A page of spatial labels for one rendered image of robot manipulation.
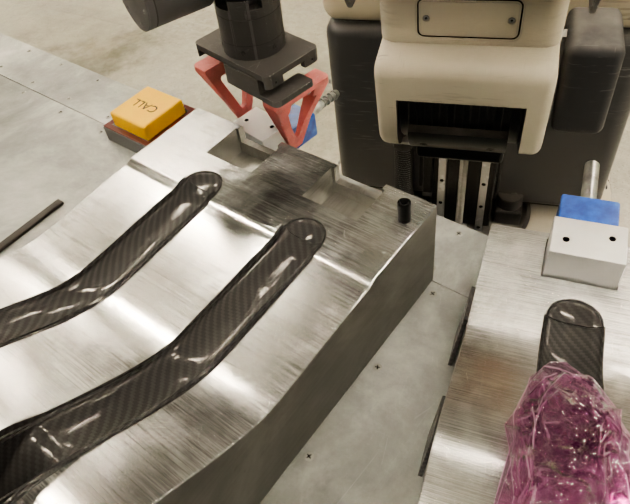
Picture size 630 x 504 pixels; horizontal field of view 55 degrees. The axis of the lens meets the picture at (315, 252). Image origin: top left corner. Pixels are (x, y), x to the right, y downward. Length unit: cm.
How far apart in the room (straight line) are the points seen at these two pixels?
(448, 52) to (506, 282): 41
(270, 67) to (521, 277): 27
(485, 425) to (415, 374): 13
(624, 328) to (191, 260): 31
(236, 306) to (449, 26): 49
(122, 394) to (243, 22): 32
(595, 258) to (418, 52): 43
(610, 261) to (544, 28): 40
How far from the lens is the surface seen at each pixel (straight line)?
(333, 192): 52
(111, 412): 39
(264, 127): 61
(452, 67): 78
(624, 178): 190
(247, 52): 56
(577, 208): 50
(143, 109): 72
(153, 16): 50
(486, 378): 40
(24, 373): 41
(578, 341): 45
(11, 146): 82
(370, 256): 43
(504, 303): 45
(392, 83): 80
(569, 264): 46
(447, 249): 55
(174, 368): 41
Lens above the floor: 121
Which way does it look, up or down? 48 degrees down
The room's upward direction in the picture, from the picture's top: 10 degrees counter-clockwise
